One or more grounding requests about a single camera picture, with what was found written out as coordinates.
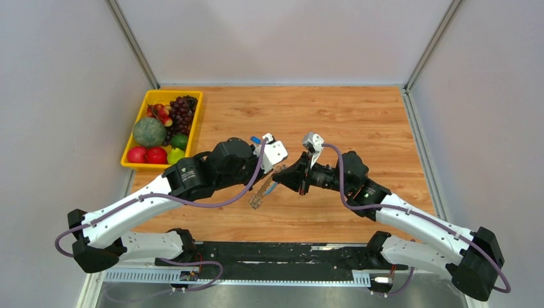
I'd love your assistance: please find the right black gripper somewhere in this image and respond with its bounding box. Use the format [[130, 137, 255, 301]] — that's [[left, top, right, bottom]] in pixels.
[[272, 151, 353, 197]]

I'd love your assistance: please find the silver crescent key organizer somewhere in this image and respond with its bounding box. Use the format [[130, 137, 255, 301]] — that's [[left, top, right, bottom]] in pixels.
[[248, 164, 287, 210]]

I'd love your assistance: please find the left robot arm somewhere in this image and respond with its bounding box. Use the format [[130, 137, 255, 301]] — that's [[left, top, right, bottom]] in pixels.
[[55, 133, 276, 273]]

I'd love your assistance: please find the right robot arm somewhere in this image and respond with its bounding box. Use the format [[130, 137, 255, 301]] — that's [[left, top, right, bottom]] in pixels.
[[273, 151, 504, 302]]

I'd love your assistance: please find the silver key with blue tag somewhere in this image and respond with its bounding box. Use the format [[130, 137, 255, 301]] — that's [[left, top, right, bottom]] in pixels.
[[250, 136, 262, 144]]

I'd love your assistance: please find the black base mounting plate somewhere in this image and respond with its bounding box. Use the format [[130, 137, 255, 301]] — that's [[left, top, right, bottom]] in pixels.
[[177, 241, 392, 282]]

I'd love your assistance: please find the green lime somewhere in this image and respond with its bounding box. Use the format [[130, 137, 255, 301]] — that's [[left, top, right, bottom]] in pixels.
[[170, 133, 189, 151]]

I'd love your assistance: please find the dark purple grape bunch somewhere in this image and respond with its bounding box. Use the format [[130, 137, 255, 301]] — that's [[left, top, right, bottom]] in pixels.
[[161, 96, 198, 145]]

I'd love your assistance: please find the yellow plastic fruit tray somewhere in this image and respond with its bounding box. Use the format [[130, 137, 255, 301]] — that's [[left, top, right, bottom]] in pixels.
[[121, 90, 204, 170]]

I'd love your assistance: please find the red apple right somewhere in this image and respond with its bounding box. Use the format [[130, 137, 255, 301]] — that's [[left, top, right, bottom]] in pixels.
[[146, 147, 168, 164]]

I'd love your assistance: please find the red apple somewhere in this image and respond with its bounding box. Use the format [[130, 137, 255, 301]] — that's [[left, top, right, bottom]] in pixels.
[[146, 147, 168, 164], [126, 146, 148, 164]]

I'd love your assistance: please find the green melon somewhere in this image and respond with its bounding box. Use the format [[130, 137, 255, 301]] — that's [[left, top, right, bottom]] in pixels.
[[132, 117, 167, 148]]

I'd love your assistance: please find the small red fruits cluster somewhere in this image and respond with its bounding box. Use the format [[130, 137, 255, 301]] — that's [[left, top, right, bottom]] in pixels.
[[146, 103, 173, 127]]

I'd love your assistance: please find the red apple left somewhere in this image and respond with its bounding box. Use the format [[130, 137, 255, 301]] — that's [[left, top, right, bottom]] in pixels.
[[126, 146, 148, 164]]

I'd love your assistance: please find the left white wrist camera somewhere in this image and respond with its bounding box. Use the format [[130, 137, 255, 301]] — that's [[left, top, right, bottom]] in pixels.
[[253, 133, 288, 174]]

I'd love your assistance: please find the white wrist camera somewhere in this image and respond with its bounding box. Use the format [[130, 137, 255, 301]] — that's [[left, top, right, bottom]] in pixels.
[[253, 133, 288, 174], [302, 132, 324, 168]]

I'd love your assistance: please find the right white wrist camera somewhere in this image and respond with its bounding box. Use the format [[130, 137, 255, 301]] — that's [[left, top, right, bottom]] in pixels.
[[302, 132, 324, 168]]

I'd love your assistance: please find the white slotted cable duct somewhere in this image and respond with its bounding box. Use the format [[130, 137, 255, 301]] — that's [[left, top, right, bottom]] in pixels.
[[104, 269, 371, 287]]

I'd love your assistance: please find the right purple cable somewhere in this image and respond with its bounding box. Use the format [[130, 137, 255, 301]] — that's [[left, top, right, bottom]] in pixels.
[[322, 143, 512, 297]]

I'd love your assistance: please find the purple cable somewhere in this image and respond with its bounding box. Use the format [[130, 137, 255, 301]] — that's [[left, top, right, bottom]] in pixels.
[[322, 143, 512, 297], [54, 137, 269, 293]]

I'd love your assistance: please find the aluminium frame rail front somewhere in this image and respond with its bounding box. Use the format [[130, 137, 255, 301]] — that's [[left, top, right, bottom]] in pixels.
[[87, 239, 478, 275]]

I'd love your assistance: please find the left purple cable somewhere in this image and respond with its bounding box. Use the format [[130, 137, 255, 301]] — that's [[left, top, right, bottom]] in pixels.
[[54, 137, 269, 293]]

